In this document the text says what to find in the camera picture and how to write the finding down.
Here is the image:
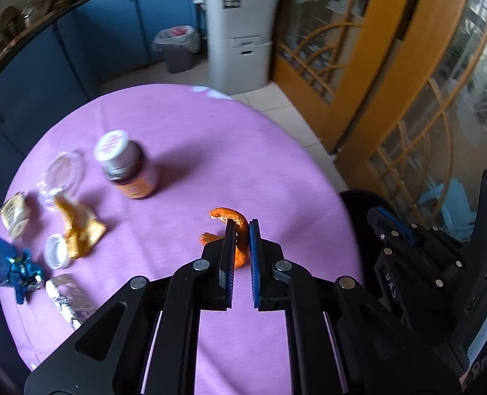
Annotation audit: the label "orange peel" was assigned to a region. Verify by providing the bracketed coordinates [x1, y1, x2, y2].
[200, 207, 250, 269]

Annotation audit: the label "yellow snack wrapper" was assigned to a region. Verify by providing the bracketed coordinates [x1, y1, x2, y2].
[54, 192, 107, 259]

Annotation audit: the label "brown medicine bottle white cap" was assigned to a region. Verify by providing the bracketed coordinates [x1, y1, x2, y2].
[93, 129, 160, 200]

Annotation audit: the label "blue foil wrapper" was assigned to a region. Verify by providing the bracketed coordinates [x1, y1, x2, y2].
[0, 249, 45, 305]

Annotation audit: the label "grey trash bin with bag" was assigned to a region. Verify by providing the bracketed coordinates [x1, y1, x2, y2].
[152, 25, 201, 74]

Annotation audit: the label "blue kitchen cabinets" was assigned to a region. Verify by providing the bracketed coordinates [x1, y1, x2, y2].
[0, 0, 196, 205]

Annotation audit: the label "purple tablecloth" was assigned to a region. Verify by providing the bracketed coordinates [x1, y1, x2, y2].
[0, 85, 361, 394]

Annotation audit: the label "silver foil wrapper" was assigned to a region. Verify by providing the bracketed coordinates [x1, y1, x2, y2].
[45, 274, 97, 330]

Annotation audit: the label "orange glass door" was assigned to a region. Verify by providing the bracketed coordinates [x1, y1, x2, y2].
[274, 0, 487, 241]

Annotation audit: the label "small white plastic cup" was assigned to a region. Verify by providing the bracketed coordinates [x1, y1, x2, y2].
[43, 234, 71, 270]

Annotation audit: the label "clear round plastic lid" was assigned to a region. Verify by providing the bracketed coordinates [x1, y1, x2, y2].
[36, 150, 84, 211]

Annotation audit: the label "beige snack wrapper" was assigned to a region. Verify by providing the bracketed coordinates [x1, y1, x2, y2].
[0, 192, 31, 239]

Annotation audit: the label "white tall appliance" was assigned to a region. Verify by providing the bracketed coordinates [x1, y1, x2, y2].
[205, 0, 278, 95]

